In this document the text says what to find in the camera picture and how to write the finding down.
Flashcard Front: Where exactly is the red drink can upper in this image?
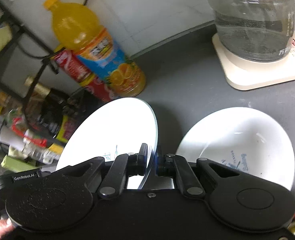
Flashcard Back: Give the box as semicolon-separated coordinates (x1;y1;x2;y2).
54;49;92;83

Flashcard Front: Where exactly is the red drink can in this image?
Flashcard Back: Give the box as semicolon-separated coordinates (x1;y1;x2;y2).
54;49;92;83
80;75;119;102

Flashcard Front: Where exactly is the green carton box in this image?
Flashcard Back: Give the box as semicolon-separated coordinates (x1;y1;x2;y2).
1;155;37;173

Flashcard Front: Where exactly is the black metal kitchen rack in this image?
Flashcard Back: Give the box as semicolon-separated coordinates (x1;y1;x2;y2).
0;0;61;98

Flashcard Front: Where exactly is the glass electric kettle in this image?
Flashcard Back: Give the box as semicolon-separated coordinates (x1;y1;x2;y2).
207;0;295;62

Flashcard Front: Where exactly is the white bakery print plate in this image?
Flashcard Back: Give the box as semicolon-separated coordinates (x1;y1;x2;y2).
176;107;295;190

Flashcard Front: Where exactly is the dark soy sauce bottle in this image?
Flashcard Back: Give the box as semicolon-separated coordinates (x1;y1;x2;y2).
26;83;77;143

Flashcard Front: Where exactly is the white sweet bakery plate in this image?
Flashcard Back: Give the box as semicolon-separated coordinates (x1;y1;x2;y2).
56;98;158;189

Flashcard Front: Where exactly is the red drink can lower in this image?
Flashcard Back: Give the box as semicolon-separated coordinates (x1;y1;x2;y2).
80;75;119;102

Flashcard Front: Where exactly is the orange juice bottle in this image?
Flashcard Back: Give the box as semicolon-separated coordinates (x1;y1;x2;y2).
43;0;146;97

